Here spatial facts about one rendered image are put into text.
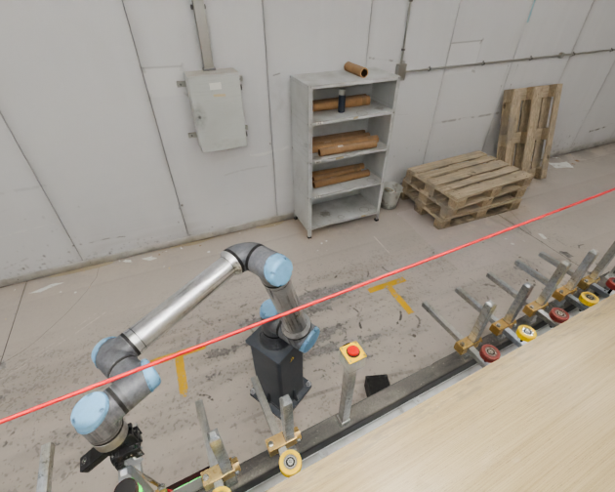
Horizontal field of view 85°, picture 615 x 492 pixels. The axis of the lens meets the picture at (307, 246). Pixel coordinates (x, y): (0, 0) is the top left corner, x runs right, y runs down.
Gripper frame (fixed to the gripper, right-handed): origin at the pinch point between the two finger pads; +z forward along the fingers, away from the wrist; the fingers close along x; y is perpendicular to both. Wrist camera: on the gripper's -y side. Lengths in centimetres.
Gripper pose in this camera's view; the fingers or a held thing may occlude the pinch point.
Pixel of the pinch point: (128, 465)
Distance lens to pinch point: 141.1
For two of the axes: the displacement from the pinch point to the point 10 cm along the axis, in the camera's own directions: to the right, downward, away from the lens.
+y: 8.9, -2.9, 3.4
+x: -4.5, -5.6, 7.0
